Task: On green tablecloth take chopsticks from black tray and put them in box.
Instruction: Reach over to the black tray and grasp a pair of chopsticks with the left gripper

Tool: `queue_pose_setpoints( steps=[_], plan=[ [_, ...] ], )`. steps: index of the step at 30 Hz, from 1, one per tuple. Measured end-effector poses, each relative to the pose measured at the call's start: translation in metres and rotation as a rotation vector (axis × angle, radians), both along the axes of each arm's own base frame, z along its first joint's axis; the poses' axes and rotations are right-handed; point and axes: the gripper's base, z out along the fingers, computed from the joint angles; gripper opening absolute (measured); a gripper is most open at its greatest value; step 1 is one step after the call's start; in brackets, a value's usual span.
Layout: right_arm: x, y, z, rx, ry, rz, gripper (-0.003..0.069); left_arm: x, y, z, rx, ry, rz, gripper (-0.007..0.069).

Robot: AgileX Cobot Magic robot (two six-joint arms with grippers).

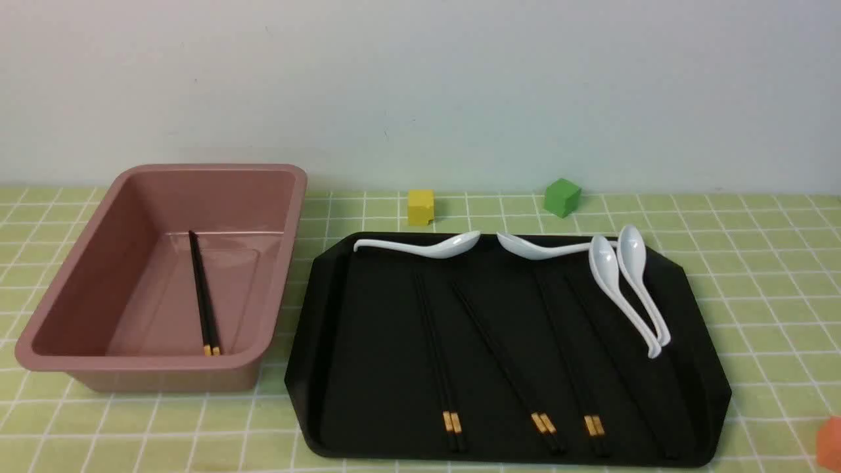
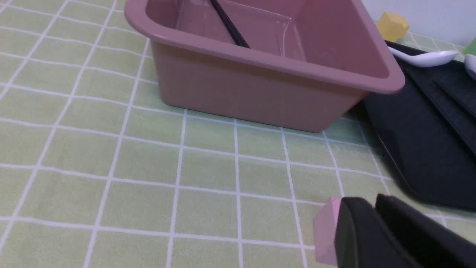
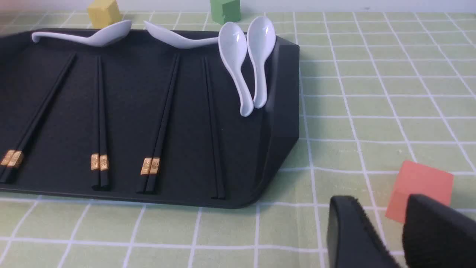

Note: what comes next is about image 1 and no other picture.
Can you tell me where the white spoon left of pair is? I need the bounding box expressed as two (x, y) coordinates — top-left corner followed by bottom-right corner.
(588, 235), (662, 359)

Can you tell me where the white spoon right of pair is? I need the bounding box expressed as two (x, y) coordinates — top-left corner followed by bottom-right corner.
(618, 224), (671, 347)

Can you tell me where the black serving tray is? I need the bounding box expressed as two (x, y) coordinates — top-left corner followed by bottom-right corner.
(285, 233), (733, 468)

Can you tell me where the green cube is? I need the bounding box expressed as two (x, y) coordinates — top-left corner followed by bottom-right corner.
(543, 179), (582, 218)

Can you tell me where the white spoon of pair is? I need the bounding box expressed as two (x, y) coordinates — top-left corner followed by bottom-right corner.
(618, 224), (671, 347)
(588, 235), (662, 359)

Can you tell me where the white spoon centre top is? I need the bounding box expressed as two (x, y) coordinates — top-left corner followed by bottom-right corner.
(496, 233), (591, 261)

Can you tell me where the black chopstick pair middle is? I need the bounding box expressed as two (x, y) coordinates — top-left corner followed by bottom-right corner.
(450, 281), (568, 455)

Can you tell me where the black chopstick pair in bin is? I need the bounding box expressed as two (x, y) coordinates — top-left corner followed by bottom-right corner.
(187, 230), (221, 357)

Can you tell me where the black chopstick pair gold band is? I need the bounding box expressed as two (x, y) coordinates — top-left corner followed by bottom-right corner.
(412, 271), (468, 454)

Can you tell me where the orange cube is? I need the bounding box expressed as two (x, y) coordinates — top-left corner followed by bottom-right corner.
(815, 416), (840, 472)

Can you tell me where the pink rectangular plastic bin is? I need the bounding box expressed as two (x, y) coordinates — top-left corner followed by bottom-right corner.
(15, 164), (307, 392)

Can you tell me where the black chopstick pair right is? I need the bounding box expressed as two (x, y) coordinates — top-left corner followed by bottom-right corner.
(532, 269), (610, 459)

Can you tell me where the yellow cube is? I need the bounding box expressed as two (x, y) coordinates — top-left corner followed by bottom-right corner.
(407, 189), (435, 227)

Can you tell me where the white spoon far left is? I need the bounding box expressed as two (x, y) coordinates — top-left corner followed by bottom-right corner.
(353, 231), (481, 259)

